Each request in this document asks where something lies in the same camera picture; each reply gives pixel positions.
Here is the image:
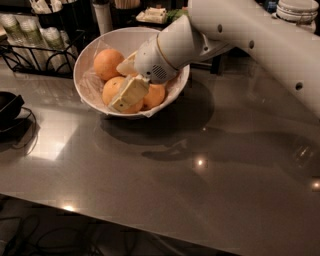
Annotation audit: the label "front right orange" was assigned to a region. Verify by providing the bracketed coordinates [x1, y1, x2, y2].
[142, 84, 166, 111]

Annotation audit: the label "paper cup stack left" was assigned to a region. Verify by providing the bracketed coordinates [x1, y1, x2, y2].
[0, 14, 30, 66]

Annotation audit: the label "stacked white bowls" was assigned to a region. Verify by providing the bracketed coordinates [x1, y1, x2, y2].
[272, 0, 319, 33]

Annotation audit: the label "black shelf with packets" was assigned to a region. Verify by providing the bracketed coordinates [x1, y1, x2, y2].
[133, 0, 224, 75]

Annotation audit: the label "paper cup stack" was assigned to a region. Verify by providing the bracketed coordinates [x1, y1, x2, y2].
[0, 14, 30, 66]
[42, 27, 73, 74]
[20, 19, 49, 71]

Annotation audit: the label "small middle orange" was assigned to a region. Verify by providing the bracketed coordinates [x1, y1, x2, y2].
[129, 72, 138, 77]

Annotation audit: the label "clear plastic bowl liner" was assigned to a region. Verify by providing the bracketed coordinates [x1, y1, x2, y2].
[77, 34, 185, 118]

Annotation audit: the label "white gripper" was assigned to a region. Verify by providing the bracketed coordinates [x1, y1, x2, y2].
[109, 35, 178, 113]

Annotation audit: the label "white bowl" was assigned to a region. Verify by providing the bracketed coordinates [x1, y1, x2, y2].
[72, 26, 191, 120]

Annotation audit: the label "large front left orange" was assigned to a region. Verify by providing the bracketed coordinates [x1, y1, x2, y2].
[102, 76, 143, 114]

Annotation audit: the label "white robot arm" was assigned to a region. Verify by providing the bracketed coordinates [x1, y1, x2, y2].
[110, 0, 320, 115]

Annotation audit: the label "paper cup stack middle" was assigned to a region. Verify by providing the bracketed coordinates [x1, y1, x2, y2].
[20, 19, 49, 71]

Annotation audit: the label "black device with cable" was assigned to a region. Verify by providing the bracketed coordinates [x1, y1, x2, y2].
[0, 91, 37, 149]

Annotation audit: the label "white cylinder container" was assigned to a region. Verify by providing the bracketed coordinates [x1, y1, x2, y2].
[93, 0, 113, 35]

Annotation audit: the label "black wire rack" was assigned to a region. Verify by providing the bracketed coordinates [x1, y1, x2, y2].
[0, 30, 85, 79]

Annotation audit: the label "black cables under table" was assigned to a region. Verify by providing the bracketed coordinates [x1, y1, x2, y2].
[0, 213, 141, 256]

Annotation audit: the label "orange at back left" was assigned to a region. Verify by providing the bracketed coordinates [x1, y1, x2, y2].
[93, 49, 124, 81]

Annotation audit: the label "paper cup stack right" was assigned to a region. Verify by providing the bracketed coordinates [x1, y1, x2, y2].
[42, 27, 73, 74]

